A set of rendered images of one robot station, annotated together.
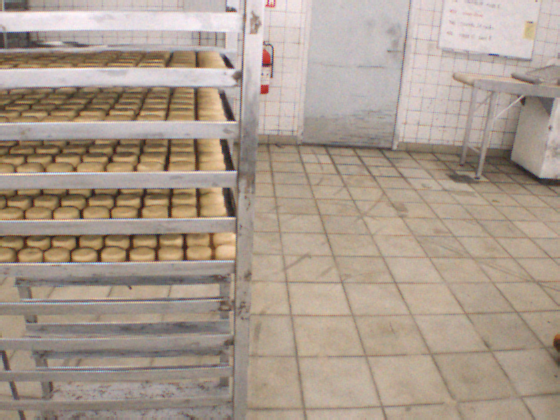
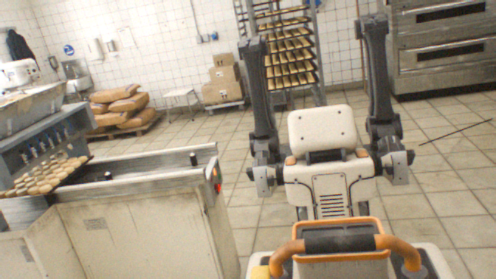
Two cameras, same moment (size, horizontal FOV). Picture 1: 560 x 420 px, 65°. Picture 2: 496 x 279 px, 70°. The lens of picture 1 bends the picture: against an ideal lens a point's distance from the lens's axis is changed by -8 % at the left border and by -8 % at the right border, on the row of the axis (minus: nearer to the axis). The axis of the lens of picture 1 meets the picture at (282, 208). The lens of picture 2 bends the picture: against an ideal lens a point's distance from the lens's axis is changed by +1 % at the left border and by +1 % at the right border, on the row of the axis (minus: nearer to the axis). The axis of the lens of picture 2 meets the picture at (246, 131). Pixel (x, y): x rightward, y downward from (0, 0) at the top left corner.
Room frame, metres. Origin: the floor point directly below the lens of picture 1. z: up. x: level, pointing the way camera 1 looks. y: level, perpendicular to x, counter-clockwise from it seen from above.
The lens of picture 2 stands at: (1.47, -2.52, 1.52)
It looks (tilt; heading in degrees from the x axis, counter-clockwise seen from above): 20 degrees down; 109
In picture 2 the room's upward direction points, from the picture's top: 12 degrees counter-clockwise
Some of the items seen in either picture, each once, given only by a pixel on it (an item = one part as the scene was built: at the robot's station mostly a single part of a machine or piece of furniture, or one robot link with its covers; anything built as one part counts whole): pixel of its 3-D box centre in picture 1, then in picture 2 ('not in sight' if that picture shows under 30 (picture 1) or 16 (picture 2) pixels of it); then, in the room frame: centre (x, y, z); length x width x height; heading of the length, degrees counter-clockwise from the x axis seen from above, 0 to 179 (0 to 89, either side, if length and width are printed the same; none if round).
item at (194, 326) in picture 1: (126, 328); not in sight; (1.15, 0.45, 0.42); 0.64 x 0.03 x 0.03; 102
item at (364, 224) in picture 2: not in sight; (339, 253); (1.40, -1.76, 0.87); 0.23 x 0.15 x 0.11; 7
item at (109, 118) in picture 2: not in sight; (110, 116); (-2.11, 1.83, 0.32); 0.72 x 0.42 x 0.17; 10
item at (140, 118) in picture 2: not in sight; (137, 117); (-1.83, 2.09, 0.19); 0.72 x 0.42 x 0.15; 100
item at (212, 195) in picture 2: not in sight; (212, 180); (0.79, -1.15, 0.77); 0.24 x 0.04 x 0.14; 99
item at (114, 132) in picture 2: not in sight; (122, 128); (-2.13, 2.05, 0.06); 1.20 x 0.80 x 0.11; 8
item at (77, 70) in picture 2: not in sight; (77, 77); (-2.97, 2.40, 0.93); 0.99 x 0.38 x 1.09; 5
